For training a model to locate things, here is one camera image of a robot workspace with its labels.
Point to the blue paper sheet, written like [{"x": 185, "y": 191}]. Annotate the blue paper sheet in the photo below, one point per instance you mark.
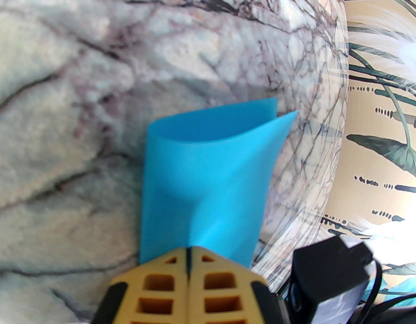
[{"x": 211, "y": 167}]

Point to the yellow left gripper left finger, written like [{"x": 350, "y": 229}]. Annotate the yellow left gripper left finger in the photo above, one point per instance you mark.
[{"x": 154, "y": 292}]

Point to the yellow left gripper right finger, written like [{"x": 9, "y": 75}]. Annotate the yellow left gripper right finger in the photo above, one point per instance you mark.
[{"x": 225, "y": 292}]

